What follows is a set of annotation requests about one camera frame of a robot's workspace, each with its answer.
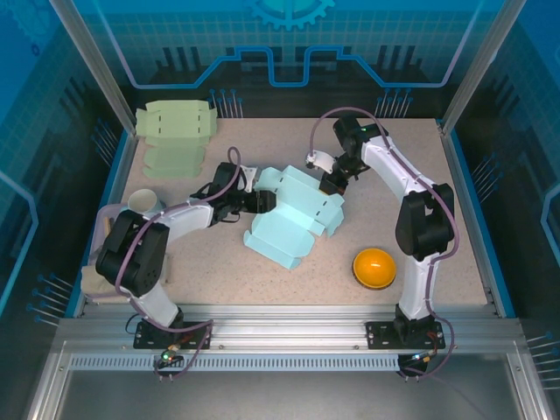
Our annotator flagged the orange dome bowl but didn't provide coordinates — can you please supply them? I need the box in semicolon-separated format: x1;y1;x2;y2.
352;247;398;291

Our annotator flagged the pale blue mug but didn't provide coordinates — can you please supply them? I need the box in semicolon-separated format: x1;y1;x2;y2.
127;187;167;216

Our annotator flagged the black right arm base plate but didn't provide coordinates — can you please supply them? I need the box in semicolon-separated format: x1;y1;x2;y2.
365;319;447;351

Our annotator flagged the small connector with green light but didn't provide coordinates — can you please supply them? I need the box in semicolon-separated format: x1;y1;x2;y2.
159;345;183;367
409;349;438;367

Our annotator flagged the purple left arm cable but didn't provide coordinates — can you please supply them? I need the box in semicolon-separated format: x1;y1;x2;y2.
114;146;246;384

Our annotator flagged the aluminium front rail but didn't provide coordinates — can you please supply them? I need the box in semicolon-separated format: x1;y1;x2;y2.
56;304;526;351

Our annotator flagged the aluminium frame post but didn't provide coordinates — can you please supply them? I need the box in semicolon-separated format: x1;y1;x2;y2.
439;0;529;135
47;0;144;135

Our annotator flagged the light blue paper box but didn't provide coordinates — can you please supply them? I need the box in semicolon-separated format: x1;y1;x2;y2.
242;164;347;271

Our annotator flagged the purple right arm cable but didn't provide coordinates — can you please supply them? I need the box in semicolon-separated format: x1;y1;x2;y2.
308;108;460;382

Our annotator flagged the slotted grey cable duct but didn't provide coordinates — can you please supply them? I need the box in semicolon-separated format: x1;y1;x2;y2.
68;353;406;372

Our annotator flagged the beige cloth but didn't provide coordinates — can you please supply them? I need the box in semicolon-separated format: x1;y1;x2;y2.
80;255;172;303

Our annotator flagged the aluminium table side rail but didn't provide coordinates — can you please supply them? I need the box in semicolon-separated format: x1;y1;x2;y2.
439;124;502;317
72;126;144;319

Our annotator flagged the light green paper box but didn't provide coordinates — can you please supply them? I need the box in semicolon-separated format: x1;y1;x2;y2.
134;99;219;180

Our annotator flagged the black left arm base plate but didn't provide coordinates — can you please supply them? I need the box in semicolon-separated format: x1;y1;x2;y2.
133;319;214;351

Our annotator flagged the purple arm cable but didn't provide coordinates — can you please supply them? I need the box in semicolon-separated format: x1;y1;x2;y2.
114;146;246;384
308;108;460;382

